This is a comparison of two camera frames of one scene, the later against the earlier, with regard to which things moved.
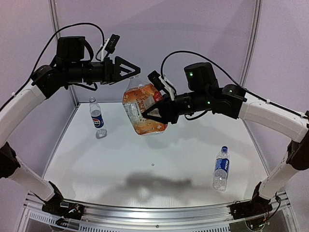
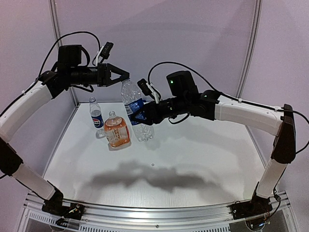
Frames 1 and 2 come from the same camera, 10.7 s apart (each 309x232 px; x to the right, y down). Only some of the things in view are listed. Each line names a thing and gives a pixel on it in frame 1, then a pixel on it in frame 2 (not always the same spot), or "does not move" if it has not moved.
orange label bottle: x=139 y=96 → x=117 y=130
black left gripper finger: x=119 y=61 → x=117 y=70
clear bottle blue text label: x=221 y=170 → x=134 y=106
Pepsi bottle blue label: x=97 y=118 does not move
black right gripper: x=172 y=110 does not move
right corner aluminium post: x=256 y=25 does not move
